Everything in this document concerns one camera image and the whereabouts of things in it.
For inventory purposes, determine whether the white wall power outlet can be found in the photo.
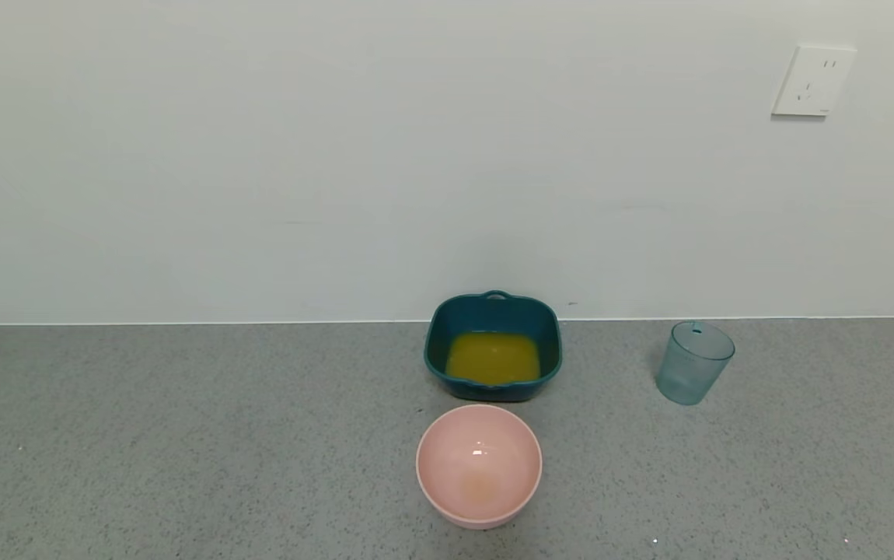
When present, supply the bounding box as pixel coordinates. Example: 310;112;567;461
771;44;857;118

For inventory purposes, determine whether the teal square plastic basin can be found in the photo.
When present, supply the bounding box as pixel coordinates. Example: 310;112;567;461
424;290;564;403

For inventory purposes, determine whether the orange juice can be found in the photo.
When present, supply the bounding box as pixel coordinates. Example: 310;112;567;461
445;331;541;386

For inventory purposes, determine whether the pink round bowl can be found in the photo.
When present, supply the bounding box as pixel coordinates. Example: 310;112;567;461
416;404;543;530

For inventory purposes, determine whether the ribbed translucent blue cup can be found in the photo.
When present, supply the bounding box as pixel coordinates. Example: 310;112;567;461
655;320;736;407

